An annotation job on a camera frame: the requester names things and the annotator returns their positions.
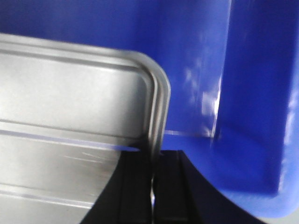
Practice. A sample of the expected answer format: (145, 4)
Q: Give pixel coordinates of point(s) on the large blue plastic bin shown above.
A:
(233, 66)

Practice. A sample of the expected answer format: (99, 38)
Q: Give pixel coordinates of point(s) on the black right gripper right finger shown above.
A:
(184, 196)

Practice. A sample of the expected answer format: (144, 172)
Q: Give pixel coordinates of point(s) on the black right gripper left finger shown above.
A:
(126, 197)

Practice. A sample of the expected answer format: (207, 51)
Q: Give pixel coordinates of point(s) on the silver metal tray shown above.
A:
(67, 111)

